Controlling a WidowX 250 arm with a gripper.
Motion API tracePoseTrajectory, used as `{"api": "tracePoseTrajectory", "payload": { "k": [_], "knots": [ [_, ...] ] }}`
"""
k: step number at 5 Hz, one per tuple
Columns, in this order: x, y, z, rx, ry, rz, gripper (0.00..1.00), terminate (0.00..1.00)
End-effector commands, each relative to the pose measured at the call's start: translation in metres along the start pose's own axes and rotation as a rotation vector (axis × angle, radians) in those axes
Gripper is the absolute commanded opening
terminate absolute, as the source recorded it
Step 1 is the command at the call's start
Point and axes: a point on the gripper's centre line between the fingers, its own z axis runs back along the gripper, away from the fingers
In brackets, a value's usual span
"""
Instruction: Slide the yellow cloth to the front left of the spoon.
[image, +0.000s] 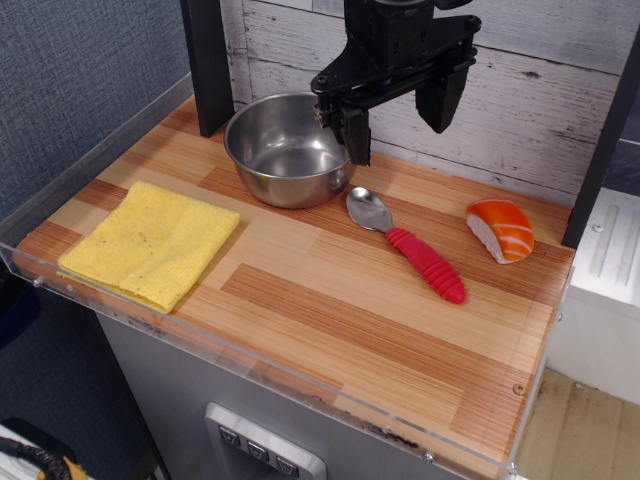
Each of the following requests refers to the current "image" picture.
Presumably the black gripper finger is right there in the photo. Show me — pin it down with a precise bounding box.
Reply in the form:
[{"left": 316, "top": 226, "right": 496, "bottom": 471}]
[
  {"left": 415, "top": 67, "right": 469, "bottom": 134},
  {"left": 314, "top": 103, "right": 371, "bottom": 166}
]

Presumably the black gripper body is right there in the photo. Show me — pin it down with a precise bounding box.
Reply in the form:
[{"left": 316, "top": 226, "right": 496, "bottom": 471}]
[{"left": 311, "top": 1, "right": 482, "bottom": 107}]

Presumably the yellow cloth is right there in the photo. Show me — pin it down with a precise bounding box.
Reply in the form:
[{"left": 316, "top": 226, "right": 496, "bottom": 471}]
[{"left": 58, "top": 181, "right": 241, "bottom": 313}]

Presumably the stainless steel bowl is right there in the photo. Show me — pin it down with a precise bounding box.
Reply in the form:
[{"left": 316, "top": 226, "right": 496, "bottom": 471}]
[{"left": 224, "top": 92, "right": 356, "bottom": 209}]

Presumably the toy salmon sushi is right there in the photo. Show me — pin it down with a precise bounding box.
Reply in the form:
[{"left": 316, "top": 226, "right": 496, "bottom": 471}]
[{"left": 466, "top": 198, "right": 535, "bottom": 265}]

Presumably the white aluminium block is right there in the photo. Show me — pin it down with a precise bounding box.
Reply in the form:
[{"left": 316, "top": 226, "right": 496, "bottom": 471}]
[{"left": 547, "top": 188, "right": 639, "bottom": 404}]

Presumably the clear acrylic table guard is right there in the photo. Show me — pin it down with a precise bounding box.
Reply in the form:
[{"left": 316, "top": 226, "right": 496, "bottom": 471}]
[{"left": 10, "top": 99, "right": 573, "bottom": 475}]

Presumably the grey cabinet with dispenser panel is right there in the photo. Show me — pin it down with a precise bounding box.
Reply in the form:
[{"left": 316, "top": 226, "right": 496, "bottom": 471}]
[{"left": 99, "top": 315, "right": 508, "bottom": 479}]

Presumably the yellow black object bottom left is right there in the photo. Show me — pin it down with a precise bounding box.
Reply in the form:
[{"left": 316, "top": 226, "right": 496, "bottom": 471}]
[{"left": 1, "top": 437, "right": 89, "bottom": 480}]

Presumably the spoon with red handle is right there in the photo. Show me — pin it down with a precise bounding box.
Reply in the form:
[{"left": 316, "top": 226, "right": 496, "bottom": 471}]
[{"left": 346, "top": 187, "right": 466, "bottom": 304}]

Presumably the black vertical post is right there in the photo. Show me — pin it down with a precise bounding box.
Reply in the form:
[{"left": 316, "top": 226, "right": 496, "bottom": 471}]
[{"left": 180, "top": 0, "right": 234, "bottom": 137}]

